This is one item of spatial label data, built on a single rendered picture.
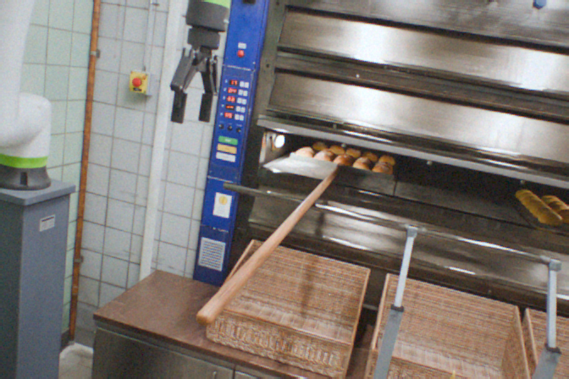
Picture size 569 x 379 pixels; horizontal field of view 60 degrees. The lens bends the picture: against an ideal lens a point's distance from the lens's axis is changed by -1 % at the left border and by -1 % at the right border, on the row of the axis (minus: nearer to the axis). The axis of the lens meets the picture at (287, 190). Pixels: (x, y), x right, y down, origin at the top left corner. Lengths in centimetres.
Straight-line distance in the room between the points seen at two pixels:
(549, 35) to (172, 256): 190
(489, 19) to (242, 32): 100
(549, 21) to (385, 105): 68
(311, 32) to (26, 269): 140
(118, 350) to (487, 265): 155
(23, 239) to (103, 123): 121
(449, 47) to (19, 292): 173
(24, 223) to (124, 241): 123
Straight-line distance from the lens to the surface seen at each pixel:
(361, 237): 221
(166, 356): 206
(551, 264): 189
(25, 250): 150
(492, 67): 214
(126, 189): 256
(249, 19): 222
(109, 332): 215
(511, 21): 218
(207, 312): 90
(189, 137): 236
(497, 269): 226
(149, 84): 237
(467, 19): 216
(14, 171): 149
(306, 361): 192
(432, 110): 214
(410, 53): 212
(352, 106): 214
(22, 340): 162
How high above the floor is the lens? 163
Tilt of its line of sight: 13 degrees down
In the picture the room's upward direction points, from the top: 10 degrees clockwise
